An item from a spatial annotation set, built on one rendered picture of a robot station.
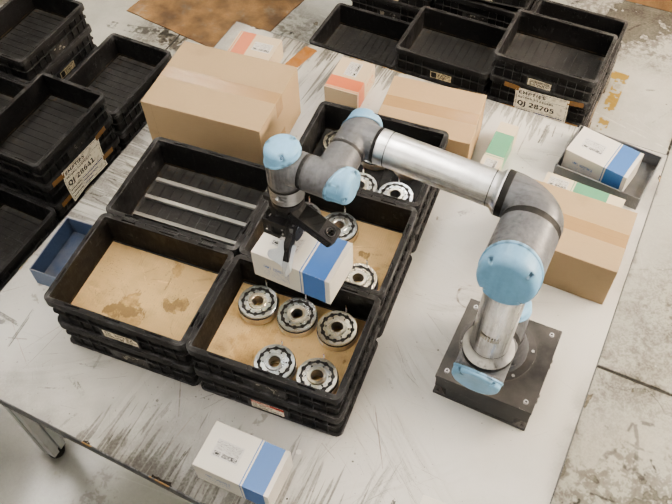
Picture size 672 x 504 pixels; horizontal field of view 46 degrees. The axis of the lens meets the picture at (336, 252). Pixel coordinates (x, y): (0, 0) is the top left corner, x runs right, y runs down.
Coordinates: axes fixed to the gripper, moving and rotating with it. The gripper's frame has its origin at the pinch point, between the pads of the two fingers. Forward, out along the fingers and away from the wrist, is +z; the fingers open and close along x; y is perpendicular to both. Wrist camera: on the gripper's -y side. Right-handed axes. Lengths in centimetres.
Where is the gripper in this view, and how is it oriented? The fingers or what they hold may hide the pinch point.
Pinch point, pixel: (302, 254)
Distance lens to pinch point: 180.7
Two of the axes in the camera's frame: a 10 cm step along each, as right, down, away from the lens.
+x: -4.4, 7.3, -5.1
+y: -9.0, -3.4, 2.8
